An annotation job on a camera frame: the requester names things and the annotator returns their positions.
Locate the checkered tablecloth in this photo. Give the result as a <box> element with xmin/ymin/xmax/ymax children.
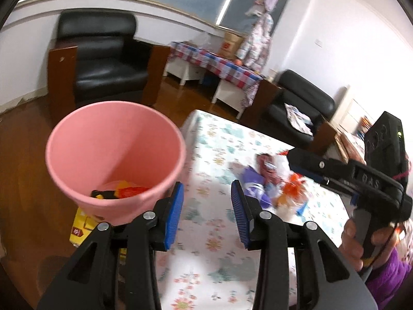
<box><xmin>168</xmin><ymin>41</ymin><xmax>263</xmax><ymax>107</ymax></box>

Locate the patterned cloth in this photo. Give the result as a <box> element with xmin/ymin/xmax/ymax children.
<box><xmin>285</xmin><ymin>104</ymin><xmax>313</xmax><ymax>134</ymax></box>

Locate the red orange wrapper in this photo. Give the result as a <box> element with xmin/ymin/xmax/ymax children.
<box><xmin>116</xmin><ymin>181</ymin><xmax>150</xmax><ymax>198</ymax></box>

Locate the person's right forearm purple sleeve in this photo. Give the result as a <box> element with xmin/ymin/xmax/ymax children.
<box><xmin>364</xmin><ymin>220</ymin><xmax>413</xmax><ymax>310</ymax></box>

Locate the pink plastic bucket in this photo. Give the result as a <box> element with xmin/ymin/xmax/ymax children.
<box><xmin>45</xmin><ymin>101</ymin><xmax>188</xmax><ymax>227</ymax></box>

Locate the clear plastic bag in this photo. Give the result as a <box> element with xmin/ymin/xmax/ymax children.
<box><xmin>197</xmin><ymin>32</ymin><xmax>211</xmax><ymax>51</ymax></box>

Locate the black leather armchair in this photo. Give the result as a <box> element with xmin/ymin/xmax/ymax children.
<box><xmin>258</xmin><ymin>69</ymin><xmax>338</xmax><ymax>156</ymax></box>
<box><xmin>48</xmin><ymin>10</ymin><xmax>171</xmax><ymax>120</ymax></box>

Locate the cardboard box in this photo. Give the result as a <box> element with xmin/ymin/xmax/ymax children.
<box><xmin>219</xmin><ymin>32</ymin><xmax>244</xmax><ymax>60</ymax></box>

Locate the yellow packet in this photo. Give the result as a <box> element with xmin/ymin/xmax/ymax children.
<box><xmin>69</xmin><ymin>207</ymin><xmax>127</xmax><ymax>264</ymax></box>

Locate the white pink wrapper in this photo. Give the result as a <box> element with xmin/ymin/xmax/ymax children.
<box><xmin>258</xmin><ymin>152</ymin><xmax>291</xmax><ymax>184</ymax></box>

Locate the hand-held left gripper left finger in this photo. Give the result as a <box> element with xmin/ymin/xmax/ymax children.
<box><xmin>37</xmin><ymin>182</ymin><xmax>185</xmax><ymax>310</ymax></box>

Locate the hanging floral jacket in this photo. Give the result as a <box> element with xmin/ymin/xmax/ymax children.
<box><xmin>237</xmin><ymin>0</ymin><xmax>284</xmax><ymax>72</ymax></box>

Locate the colourful striped pillow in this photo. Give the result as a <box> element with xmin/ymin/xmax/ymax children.
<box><xmin>356</xmin><ymin>116</ymin><xmax>375</xmax><ymax>139</ymax></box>

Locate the white headboard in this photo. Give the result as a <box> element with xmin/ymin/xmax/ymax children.
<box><xmin>336</xmin><ymin>86</ymin><xmax>375</xmax><ymax>133</ymax></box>

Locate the white cabinet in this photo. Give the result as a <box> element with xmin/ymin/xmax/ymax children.
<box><xmin>163</xmin><ymin>56</ymin><xmax>205</xmax><ymax>86</ymax></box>
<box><xmin>211</xmin><ymin>77</ymin><xmax>250</xmax><ymax>119</ymax></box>

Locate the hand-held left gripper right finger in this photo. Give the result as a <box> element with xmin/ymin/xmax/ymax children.
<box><xmin>231</xmin><ymin>180</ymin><xmax>378</xmax><ymax>310</ymax></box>

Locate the yellow black wrapper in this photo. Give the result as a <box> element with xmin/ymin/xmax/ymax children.
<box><xmin>91</xmin><ymin>189</ymin><xmax>118</xmax><ymax>200</ymax></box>

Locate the person's right hand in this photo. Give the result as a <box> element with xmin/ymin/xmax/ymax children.
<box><xmin>342</xmin><ymin>218</ymin><xmax>399</xmax><ymax>270</ymax></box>

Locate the floral printed tablecloth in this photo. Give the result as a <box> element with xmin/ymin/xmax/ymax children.
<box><xmin>155</xmin><ymin>110</ymin><xmax>355</xmax><ymax>310</ymax></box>

